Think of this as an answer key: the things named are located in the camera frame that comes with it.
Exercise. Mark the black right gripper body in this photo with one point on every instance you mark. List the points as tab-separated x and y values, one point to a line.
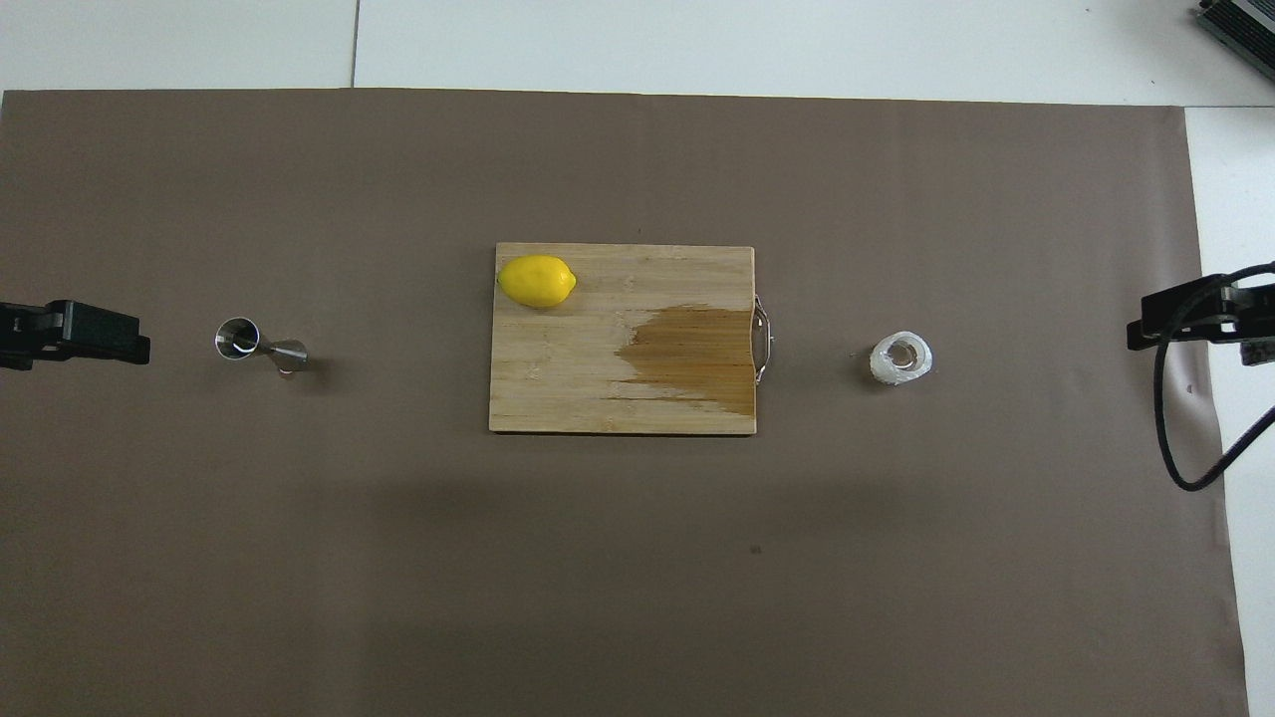
1257	309

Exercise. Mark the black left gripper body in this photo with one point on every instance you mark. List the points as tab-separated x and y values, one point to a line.
20	339

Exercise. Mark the stainless steel double jigger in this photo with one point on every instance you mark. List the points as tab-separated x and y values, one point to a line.
289	354

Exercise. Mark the white tape roll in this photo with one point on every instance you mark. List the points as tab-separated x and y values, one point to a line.
882	363

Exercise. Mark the grey ribbed device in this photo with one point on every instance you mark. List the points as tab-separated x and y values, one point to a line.
1245	25

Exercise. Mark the brown paper table cover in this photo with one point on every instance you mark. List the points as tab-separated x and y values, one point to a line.
299	548

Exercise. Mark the yellow lemon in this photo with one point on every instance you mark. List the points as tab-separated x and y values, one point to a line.
536	282

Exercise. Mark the wooden cutting board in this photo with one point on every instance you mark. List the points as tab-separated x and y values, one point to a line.
558	378

